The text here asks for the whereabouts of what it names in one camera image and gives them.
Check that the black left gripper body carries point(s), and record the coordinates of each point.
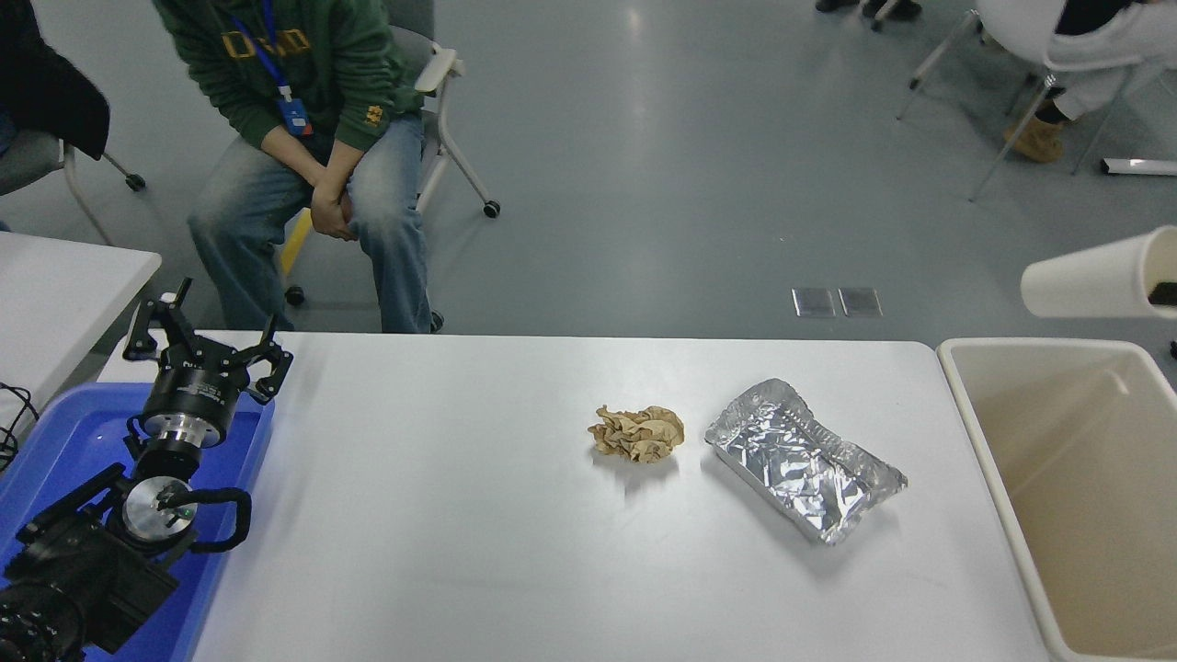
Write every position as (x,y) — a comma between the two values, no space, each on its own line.
(198,391)

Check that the white paper cup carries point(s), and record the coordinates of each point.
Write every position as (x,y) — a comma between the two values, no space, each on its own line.
(1085,276)

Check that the foil tray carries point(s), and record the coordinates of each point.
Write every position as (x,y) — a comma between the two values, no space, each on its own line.
(800,460)

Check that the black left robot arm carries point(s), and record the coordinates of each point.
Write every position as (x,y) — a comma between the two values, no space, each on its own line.
(87,570)

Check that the person's right hand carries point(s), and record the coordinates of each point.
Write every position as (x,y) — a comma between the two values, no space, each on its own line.
(327,211)

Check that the person's left hand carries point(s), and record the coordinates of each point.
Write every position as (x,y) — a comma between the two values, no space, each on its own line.
(347,188)

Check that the white side table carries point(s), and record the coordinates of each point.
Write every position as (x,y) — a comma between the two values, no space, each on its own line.
(55,303)

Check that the white metal bar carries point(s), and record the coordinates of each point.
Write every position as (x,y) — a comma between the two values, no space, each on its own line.
(1140,166)

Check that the blue plastic tray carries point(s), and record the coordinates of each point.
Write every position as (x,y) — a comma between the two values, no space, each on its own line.
(64,432)

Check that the grey wheeled office chair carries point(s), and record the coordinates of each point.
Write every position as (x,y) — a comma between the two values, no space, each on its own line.
(441,74)
(28,158)

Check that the large beige plastic bin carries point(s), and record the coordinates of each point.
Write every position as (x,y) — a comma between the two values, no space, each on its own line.
(1085,515)

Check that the person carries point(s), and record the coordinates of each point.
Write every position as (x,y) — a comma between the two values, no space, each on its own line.
(46,83)
(1103,64)
(322,64)
(887,7)

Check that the metal floor plate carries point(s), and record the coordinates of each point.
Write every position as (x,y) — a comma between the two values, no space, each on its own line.
(814,303)
(860,302)

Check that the white chair with metal legs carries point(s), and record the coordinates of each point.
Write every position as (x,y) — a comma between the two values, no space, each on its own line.
(1011,28)

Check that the crumpled tan paper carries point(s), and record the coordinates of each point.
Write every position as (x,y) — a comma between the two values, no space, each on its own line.
(639,434)

